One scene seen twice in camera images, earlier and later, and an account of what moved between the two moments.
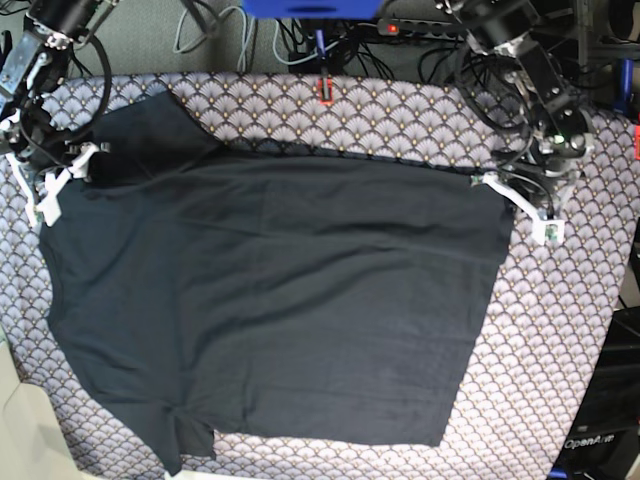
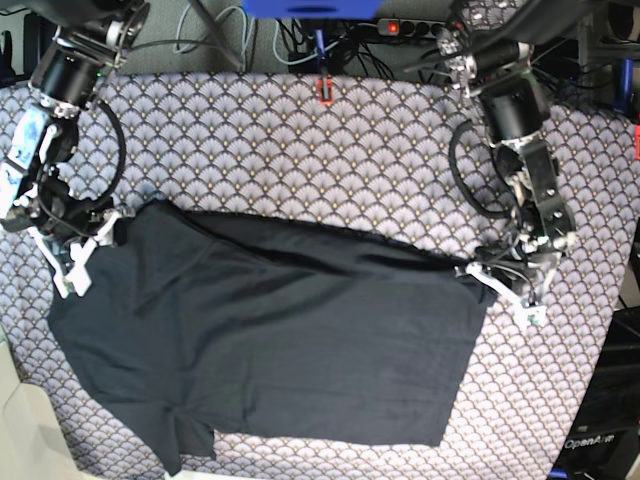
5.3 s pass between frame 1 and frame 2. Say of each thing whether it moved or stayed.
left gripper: moved
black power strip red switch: stayed
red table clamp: stayed
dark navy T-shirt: moved
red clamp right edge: stayed
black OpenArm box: stayed
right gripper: moved
